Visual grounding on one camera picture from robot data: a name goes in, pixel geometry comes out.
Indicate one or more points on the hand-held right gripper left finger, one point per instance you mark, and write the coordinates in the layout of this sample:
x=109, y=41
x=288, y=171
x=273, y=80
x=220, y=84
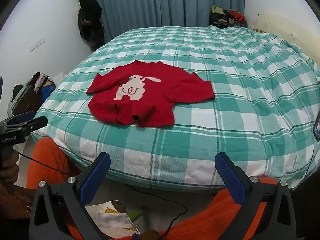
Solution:
x=96, y=177

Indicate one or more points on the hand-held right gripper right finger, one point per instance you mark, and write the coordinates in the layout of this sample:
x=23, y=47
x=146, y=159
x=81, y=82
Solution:
x=230, y=177

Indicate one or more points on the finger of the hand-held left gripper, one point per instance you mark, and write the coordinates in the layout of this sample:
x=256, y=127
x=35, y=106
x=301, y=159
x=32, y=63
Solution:
x=23, y=117
x=37, y=123

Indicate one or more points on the red sweater with white rabbit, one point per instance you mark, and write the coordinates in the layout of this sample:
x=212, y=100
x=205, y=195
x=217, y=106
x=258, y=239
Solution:
x=155, y=110

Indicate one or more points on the person's left forearm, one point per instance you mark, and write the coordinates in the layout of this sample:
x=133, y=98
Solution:
x=13, y=200

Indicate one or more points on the heap of clothes on floor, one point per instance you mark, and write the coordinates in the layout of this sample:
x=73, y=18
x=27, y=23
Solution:
x=43, y=82

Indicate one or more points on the dark hanging clothes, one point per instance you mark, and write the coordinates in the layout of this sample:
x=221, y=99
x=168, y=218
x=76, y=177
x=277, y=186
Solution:
x=90, y=17

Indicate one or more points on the pile of colourful clothes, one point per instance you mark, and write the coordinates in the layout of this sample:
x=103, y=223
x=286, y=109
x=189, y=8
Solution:
x=227, y=17

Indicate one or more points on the person's left hand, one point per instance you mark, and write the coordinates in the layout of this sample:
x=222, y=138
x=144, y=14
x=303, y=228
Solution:
x=10, y=170

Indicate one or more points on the person's orange fleece pants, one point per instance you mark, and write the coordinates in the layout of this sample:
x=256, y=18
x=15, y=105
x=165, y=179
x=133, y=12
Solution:
x=50, y=160

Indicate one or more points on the papers on floor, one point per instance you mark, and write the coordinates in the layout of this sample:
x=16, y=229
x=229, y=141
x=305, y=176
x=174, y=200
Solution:
x=107, y=215

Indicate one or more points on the green floor object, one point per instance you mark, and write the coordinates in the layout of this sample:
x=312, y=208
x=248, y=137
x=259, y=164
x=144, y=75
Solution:
x=135, y=215

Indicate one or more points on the green checked bed blanket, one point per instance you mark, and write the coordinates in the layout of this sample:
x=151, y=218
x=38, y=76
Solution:
x=225, y=92

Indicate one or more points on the beige board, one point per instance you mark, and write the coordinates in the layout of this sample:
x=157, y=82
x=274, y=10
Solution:
x=275, y=27

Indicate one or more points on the blue-grey curtain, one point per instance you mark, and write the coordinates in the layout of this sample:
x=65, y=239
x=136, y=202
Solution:
x=162, y=2

